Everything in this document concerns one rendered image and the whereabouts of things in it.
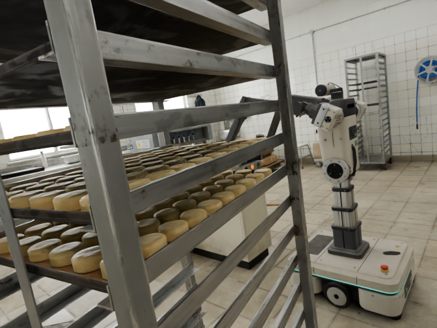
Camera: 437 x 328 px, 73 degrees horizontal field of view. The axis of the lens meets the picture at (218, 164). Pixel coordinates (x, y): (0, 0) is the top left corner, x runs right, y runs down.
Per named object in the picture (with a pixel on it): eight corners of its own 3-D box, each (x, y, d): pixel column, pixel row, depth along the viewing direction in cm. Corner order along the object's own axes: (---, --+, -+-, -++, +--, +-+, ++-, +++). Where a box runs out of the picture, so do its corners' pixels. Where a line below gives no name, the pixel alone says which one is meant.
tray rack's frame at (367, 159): (361, 161, 545) (354, 61, 518) (393, 160, 512) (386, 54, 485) (352, 168, 496) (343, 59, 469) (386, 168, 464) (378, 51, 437)
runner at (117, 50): (269, 79, 83) (268, 68, 83) (278, 77, 82) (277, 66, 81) (38, 60, 29) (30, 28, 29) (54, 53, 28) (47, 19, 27)
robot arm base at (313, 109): (328, 103, 162) (319, 123, 168) (315, 97, 166) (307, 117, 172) (321, 104, 156) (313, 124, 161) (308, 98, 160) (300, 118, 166)
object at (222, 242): (190, 254, 279) (173, 162, 266) (215, 240, 304) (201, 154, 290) (250, 273, 231) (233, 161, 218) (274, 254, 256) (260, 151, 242)
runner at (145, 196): (277, 142, 86) (276, 132, 85) (286, 142, 84) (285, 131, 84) (79, 231, 32) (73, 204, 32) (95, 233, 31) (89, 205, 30)
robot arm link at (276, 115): (281, 106, 223) (289, 103, 230) (274, 103, 226) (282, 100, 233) (264, 152, 248) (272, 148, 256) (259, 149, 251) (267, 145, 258)
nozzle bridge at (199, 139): (138, 172, 275) (131, 136, 270) (194, 157, 327) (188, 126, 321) (158, 173, 252) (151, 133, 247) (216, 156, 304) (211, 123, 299)
